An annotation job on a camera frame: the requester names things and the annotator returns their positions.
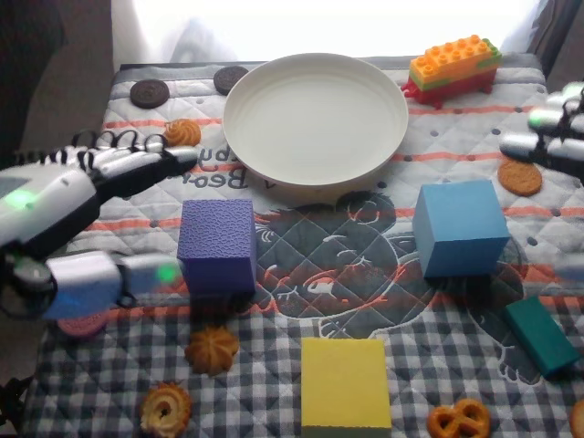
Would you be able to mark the dark green rectangular block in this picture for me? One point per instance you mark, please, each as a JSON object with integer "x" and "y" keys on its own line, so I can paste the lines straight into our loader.
{"x": 540, "y": 337}

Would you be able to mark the pretzel shaped cookie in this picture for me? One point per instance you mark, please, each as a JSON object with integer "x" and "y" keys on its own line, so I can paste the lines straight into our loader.
{"x": 458, "y": 422}

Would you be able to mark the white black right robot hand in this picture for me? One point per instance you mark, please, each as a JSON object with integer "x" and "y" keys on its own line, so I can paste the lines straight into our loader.
{"x": 563, "y": 150}

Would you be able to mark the tan cookie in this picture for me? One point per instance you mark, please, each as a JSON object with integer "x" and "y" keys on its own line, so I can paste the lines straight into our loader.
{"x": 578, "y": 420}

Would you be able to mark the white round plate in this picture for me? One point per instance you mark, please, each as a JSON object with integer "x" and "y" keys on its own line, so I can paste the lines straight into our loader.
{"x": 315, "y": 118}

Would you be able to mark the round tan biscuit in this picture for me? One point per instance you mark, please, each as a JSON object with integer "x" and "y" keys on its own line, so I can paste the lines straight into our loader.
{"x": 520, "y": 180}

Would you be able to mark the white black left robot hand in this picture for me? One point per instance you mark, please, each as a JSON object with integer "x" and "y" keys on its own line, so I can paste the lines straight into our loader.
{"x": 50, "y": 201}

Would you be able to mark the purple textured cube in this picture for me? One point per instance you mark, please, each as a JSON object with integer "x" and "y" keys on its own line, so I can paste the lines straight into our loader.
{"x": 216, "y": 246}

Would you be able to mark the grey quilt with bear print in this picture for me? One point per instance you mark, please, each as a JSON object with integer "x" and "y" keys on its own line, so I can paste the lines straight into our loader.
{"x": 347, "y": 283}

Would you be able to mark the pink sandwich cookie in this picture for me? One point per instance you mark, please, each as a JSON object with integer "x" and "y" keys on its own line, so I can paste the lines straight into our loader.
{"x": 82, "y": 327}

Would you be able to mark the blue cube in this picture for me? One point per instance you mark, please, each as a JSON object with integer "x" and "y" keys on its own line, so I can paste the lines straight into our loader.
{"x": 461, "y": 228}

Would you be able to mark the golden swirl butter cookie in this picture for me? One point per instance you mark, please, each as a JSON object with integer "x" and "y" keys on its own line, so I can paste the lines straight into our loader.
{"x": 182, "y": 132}
{"x": 212, "y": 349}

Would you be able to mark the yellow foam block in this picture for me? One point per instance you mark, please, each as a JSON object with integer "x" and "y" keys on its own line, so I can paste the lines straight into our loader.
{"x": 346, "y": 388}

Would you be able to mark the orange green red brick toy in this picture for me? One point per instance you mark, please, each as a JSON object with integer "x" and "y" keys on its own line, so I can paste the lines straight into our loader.
{"x": 451, "y": 64}

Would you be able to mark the dark chocolate sandwich cookie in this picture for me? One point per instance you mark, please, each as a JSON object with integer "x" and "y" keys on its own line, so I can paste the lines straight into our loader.
{"x": 149, "y": 93}
{"x": 227, "y": 80}

